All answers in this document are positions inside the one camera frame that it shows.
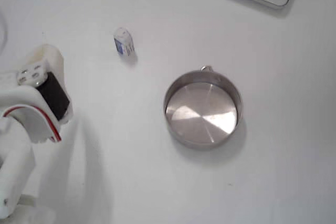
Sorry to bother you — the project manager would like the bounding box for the round metal bowl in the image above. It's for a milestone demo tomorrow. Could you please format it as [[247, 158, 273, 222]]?
[[163, 69, 244, 151]]

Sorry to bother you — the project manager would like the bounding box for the small white and blue box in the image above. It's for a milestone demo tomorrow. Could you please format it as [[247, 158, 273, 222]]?
[[113, 26, 135, 57]]

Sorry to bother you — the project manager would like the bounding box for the red white servo cable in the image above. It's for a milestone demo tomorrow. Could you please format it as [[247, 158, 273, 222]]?
[[2, 104, 63, 143]]

